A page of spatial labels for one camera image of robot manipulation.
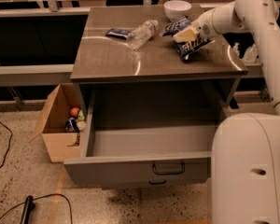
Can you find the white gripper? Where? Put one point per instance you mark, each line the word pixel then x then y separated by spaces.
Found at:
pixel 202 27

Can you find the blue chip bag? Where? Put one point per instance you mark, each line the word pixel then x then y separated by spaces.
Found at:
pixel 184 49

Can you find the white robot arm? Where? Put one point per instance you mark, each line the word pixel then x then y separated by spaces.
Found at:
pixel 245 156

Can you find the open grey top drawer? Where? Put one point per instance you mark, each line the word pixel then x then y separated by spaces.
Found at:
pixel 128 130

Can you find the white bowl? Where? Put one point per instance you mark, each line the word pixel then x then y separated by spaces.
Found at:
pixel 174 9

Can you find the clear plastic water bottle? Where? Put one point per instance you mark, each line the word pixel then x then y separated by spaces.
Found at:
pixel 141 34

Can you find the small clear pump bottle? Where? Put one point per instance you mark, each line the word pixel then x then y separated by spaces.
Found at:
pixel 236 49

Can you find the small dark blue snack packet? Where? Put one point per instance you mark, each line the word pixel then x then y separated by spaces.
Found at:
pixel 118 33

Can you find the clear sanitizer pump bottle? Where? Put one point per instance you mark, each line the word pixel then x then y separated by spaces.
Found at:
pixel 251 54

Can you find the grey metal cabinet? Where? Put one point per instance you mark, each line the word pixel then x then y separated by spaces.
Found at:
pixel 101 59

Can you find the green item in box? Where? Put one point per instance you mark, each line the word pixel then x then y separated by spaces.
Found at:
pixel 80 116

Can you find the red apple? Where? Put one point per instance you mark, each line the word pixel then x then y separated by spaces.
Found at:
pixel 74 112

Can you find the blue soda can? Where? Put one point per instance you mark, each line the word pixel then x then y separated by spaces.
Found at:
pixel 71 126

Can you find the brown cardboard box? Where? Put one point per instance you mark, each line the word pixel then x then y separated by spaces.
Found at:
pixel 60 144

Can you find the black top drawer handle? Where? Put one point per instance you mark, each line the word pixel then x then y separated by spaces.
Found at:
pixel 168 168

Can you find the black drawer handle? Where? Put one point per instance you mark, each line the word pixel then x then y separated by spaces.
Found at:
pixel 168 168
pixel 154 183

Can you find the grey metal shelf rail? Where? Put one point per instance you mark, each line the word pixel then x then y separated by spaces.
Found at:
pixel 35 75

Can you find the black lower drawer handle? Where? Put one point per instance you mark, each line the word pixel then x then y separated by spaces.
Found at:
pixel 154 183

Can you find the black plug with cable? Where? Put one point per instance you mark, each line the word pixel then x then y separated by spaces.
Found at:
pixel 29 206

